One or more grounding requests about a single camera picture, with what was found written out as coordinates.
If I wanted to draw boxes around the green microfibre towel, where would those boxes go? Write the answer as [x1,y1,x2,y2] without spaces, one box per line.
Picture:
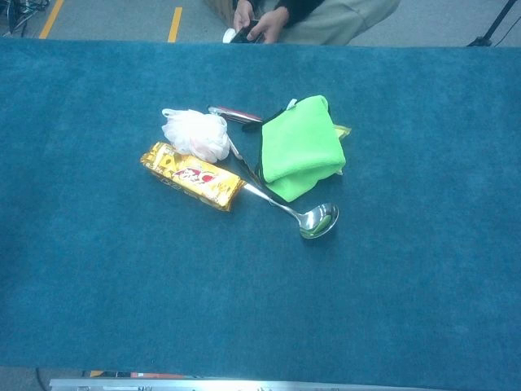
[255,94,347,204]

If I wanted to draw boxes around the steel ladle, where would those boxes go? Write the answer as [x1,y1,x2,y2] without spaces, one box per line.
[239,181,340,240]

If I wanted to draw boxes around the golden biscuit package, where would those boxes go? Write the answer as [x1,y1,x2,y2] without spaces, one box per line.
[139,141,247,213]

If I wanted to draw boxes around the red-handled metal tongs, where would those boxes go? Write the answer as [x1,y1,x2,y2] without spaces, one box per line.
[207,104,265,187]

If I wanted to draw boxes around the white mesh bath sponge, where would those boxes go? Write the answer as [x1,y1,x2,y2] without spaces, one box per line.
[161,108,242,163]

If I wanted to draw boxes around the yellow snack bag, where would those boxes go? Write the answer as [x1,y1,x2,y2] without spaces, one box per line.
[332,124,352,176]

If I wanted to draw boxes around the smartphone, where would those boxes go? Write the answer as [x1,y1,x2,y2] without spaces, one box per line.
[230,19,261,44]

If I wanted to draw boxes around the blue table cloth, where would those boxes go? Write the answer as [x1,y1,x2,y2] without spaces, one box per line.
[0,37,521,388]

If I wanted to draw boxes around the seated person in khaki trousers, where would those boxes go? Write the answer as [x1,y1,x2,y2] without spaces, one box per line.
[232,0,402,46]

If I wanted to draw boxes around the black tripod stand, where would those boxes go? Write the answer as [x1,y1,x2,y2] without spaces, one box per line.
[466,0,521,48]

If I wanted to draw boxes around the aluminium rail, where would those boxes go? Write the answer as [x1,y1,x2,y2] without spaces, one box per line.
[48,377,521,391]

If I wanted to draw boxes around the bundle of cables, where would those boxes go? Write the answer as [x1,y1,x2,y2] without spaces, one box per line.
[0,0,50,37]

